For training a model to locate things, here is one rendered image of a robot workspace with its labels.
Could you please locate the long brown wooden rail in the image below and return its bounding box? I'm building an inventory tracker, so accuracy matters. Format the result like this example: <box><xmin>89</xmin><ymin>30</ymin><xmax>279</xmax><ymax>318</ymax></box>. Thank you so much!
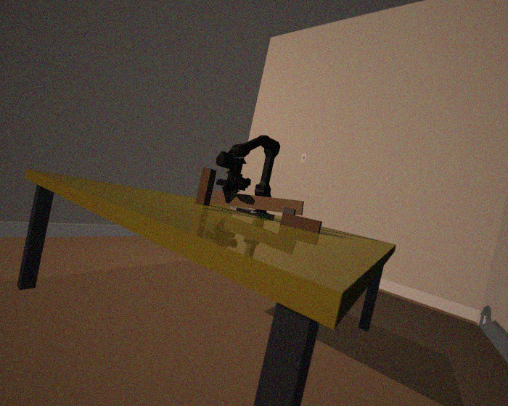
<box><xmin>213</xmin><ymin>191</ymin><xmax>304</xmax><ymax>215</ymax></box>

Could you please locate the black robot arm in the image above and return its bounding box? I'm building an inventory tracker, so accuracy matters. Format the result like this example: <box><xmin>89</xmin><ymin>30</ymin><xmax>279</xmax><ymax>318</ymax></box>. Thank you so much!
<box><xmin>216</xmin><ymin>135</ymin><xmax>280</xmax><ymax>197</ymax></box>

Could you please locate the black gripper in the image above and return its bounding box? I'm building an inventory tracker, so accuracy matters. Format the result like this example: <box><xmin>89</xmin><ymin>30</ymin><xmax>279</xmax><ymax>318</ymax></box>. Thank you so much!
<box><xmin>216</xmin><ymin>170</ymin><xmax>245</xmax><ymax>203</ymax></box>

